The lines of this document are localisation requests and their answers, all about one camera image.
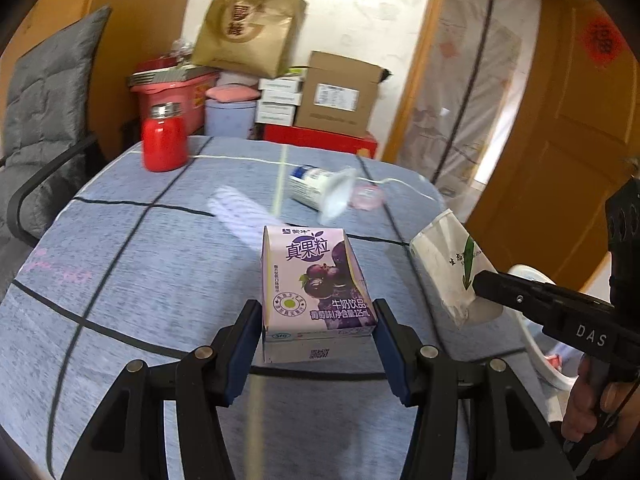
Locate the wooden cabinet panel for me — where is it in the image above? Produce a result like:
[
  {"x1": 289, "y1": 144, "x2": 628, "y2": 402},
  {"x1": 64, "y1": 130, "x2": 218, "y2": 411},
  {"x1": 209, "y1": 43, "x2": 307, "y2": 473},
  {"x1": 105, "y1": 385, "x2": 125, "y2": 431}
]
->
[{"x1": 0, "y1": 0, "x2": 201, "y2": 156}]

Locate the purple plastic bucket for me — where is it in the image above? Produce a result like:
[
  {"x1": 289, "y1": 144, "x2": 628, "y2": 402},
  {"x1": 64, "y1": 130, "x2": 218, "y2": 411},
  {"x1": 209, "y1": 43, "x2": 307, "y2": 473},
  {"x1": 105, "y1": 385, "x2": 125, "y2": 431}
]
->
[{"x1": 205, "y1": 100, "x2": 258, "y2": 141}]

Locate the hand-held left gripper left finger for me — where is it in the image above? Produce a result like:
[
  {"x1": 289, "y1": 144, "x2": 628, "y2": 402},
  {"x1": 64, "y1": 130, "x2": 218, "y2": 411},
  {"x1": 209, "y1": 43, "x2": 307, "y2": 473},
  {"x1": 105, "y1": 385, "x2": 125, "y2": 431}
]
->
[{"x1": 60, "y1": 299, "x2": 264, "y2": 480}]

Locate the black chair frame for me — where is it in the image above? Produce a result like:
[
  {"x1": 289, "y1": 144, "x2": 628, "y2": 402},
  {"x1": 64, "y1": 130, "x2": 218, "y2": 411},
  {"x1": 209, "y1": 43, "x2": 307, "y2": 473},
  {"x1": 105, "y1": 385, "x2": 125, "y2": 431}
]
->
[{"x1": 7, "y1": 132, "x2": 101, "y2": 248}]

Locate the brown cardboard box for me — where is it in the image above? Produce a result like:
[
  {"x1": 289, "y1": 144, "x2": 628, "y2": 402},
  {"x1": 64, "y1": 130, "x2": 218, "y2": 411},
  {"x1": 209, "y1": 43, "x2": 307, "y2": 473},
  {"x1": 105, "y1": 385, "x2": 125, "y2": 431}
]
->
[{"x1": 294, "y1": 51, "x2": 391, "y2": 136}]

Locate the red plastic storage bin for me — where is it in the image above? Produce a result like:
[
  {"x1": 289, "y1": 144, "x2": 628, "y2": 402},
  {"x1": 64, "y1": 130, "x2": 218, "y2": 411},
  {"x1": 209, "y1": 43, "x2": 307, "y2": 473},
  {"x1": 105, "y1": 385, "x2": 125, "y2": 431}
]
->
[{"x1": 129, "y1": 67, "x2": 221, "y2": 138}]

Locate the wooden door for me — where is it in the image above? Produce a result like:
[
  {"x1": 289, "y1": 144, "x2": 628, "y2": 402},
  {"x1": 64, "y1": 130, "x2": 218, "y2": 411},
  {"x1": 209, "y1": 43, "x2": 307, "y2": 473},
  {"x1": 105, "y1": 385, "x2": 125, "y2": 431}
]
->
[{"x1": 465, "y1": 0, "x2": 640, "y2": 291}]

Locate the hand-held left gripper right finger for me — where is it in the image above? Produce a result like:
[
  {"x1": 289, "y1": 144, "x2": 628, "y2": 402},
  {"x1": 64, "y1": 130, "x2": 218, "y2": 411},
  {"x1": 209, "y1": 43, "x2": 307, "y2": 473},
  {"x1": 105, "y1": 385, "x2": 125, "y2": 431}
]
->
[{"x1": 372, "y1": 298, "x2": 576, "y2": 480}]

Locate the wooden door frame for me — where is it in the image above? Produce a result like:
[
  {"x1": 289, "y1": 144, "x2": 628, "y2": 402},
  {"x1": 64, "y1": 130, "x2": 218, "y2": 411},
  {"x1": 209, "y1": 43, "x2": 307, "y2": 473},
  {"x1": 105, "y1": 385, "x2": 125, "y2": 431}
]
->
[{"x1": 380, "y1": 0, "x2": 453, "y2": 171}]

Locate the printed fabric wardrobe cover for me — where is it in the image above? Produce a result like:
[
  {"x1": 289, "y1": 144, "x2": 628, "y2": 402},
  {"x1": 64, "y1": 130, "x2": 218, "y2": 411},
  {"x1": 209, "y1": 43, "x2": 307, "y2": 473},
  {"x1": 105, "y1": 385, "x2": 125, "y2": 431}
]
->
[{"x1": 395, "y1": 0, "x2": 543, "y2": 186}]

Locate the white flat box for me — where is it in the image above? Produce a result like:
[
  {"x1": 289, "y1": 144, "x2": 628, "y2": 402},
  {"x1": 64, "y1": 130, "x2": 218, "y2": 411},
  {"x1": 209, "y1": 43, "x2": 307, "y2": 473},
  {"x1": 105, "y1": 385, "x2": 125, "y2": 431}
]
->
[
  {"x1": 259, "y1": 77, "x2": 306, "y2": 92},
  {"x1": 256, "y1": 104, "x2": 301, "y2": 126},
  {"x1": 258, "y1": 90, "x2": 303, "y2": 106}
]

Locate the gold paper bag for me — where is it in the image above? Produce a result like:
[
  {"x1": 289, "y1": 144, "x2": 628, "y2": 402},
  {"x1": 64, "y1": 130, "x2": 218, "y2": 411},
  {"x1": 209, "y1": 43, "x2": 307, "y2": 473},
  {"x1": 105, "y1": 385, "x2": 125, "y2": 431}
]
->
[{"x1": 191, "y1": 0, "x2": 307, "y2": 78}]

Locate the grey cushioned chair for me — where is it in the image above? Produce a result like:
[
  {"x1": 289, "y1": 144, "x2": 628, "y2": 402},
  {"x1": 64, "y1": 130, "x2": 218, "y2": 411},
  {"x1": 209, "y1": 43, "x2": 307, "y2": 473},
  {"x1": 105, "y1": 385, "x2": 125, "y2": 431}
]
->
[{"x1": 0, "y1": 5, "x2": 112, "y2": 241}]

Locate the purple milk carton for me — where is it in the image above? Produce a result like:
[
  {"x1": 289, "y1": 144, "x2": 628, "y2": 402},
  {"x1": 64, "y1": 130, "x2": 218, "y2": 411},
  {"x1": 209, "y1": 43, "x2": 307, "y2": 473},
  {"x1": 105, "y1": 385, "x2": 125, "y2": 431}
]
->
[{"x1": 260, "y1": 225, "x2": 377, "y2": 365}]

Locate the pink bucket lid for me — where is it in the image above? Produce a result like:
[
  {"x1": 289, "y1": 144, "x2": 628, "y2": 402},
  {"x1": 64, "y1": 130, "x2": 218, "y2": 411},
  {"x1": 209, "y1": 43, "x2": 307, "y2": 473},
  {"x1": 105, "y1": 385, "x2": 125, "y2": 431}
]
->
[{"x1": 206, "y1": 84, "x2": 261, "y2": 106}]

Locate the red thermos bottle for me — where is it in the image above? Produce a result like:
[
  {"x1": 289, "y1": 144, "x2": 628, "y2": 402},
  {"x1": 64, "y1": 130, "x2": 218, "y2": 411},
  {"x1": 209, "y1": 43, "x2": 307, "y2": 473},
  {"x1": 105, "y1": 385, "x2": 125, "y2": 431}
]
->
[{"x1": 141, "y1": 102, "x2": 190, "y2": 173}]

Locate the white paper cup green leaf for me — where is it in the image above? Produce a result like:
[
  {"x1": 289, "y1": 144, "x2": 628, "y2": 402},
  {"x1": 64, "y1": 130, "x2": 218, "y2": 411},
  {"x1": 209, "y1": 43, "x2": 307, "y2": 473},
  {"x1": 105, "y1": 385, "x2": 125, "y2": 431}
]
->
[{"x1": 409, "y1": 208, "x2": 505, "y2": 330}]

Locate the red gift box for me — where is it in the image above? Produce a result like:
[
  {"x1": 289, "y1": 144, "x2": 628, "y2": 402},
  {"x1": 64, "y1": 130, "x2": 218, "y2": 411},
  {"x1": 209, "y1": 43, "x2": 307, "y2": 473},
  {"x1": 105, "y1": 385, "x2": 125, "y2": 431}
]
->
[{"x1": 262, "y1": 124, "x2": 379, "y2": 161}]

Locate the small purple foam sleeve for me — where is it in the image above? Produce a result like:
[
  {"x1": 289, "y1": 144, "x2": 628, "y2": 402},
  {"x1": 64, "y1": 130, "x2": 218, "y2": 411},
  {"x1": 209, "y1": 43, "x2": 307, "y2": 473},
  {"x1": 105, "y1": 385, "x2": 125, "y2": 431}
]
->
[{"x1": 210, "y1": 185, "x2": 281, "y2": 226}]

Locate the striped flat box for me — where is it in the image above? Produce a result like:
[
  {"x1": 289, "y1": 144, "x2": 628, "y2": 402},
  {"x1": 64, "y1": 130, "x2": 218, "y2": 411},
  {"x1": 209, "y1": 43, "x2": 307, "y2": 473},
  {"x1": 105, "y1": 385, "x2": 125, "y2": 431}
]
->
[{"x1": 127, "y1": 66, "x2": 221, "y2": 92}]

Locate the person's right hand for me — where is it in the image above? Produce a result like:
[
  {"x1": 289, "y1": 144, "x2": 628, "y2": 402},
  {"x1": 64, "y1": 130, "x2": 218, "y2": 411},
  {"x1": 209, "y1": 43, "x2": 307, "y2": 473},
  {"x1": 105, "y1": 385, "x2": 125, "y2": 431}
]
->
[{"x1": 560, "y1": 356, "x2": 634, "y2": 445}]

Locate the red paper door decoration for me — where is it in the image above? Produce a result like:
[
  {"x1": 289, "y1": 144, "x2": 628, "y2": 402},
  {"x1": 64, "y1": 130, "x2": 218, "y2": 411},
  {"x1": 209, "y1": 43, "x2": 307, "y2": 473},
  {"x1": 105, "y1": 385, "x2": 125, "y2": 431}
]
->
[{"x1": 580, "y1": 20, "x2": 626, "y2": 66}]

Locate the white yogurt cup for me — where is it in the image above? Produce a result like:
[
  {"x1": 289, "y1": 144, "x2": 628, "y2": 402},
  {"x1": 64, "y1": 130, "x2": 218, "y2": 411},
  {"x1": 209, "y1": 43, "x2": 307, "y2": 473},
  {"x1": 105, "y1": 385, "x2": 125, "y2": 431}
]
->
[{"x1": 287, "y1": 164, "x2": 358, "y2": 223}]

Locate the white trash bin with liner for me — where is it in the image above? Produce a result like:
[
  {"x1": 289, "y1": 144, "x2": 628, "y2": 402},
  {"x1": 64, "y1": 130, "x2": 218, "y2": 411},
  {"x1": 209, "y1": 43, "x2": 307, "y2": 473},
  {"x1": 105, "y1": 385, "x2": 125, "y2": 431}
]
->
[{"x1": 507, "y1": 264, "x2": 588, "y2": 401}]

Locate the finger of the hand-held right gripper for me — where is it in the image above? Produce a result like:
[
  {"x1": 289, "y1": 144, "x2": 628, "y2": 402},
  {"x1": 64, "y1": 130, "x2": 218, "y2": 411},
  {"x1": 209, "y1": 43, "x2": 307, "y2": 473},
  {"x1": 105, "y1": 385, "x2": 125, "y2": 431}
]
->
[{"x1": 472, "y1": 269, "x2": 567, "y2": 329}]

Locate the pink plastic lid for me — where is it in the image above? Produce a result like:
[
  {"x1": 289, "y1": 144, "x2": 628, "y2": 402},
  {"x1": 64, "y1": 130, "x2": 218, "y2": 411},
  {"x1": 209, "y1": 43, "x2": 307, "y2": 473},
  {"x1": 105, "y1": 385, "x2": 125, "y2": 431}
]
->
[{"x1": 350, "y1": 184, "x2": 386, "y2": 211}]

